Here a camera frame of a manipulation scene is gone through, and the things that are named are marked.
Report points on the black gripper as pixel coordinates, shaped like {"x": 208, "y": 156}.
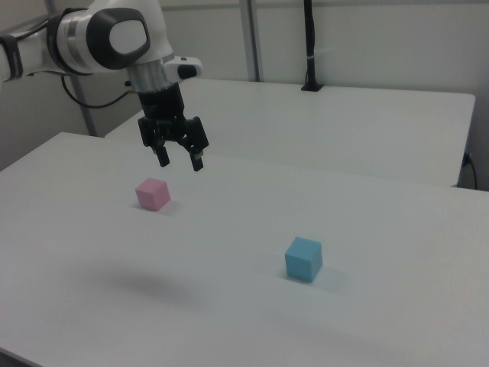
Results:
{"x": 162, "y": 109}

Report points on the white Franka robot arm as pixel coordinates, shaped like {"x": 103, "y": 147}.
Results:
{"x": 95, "y": 34}

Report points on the pink cube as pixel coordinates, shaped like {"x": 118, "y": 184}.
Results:
{"x": 152, "y": 194}

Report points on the blue cube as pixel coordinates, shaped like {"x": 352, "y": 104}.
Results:
{"x": 303, "y": 259}

